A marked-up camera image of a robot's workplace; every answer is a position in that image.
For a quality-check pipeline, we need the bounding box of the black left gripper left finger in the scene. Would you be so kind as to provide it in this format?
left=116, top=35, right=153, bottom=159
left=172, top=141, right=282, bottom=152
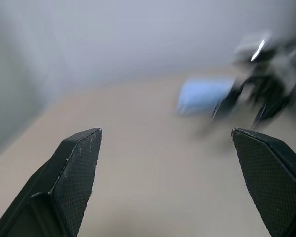
left=0, top=127, right=103, bottom=237

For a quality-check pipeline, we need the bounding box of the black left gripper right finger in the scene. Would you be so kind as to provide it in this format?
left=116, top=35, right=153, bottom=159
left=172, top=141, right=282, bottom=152
left=231, top=127, right=296, bottom=237

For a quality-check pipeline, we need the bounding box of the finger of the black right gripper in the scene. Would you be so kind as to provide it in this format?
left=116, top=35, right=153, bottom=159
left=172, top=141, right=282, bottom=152
left=211, top=80, right=250, bottom=123
left=250, top=96, right=291, bottom=130

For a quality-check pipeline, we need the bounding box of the folded light blue towel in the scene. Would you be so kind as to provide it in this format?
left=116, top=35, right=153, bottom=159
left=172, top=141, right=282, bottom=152
left=176, top=76, right=234, bottom=116

